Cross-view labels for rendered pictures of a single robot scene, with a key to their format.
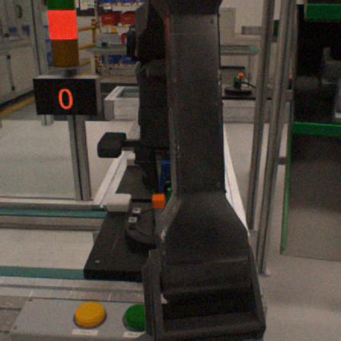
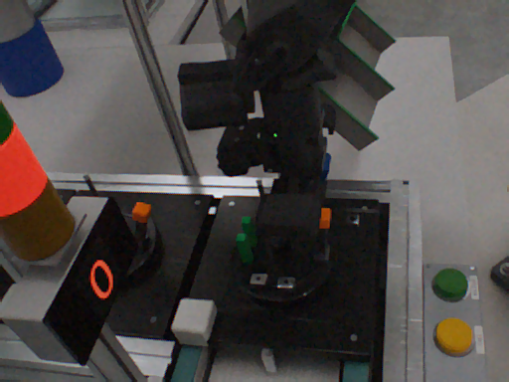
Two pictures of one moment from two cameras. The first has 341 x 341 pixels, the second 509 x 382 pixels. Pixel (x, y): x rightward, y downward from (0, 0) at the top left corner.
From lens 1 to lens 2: 0.69 m
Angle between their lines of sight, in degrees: 66
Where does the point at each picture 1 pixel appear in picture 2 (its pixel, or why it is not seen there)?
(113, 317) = (451, 311)
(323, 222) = (343, 99)
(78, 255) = not seen: outside the picture
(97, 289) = (400, 338)
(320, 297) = (341, 164)
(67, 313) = (450, 366)
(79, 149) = (108, 338)
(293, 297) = not seen: hidden behind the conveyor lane
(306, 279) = not seen: hidden behind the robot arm
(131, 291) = (401, 298)
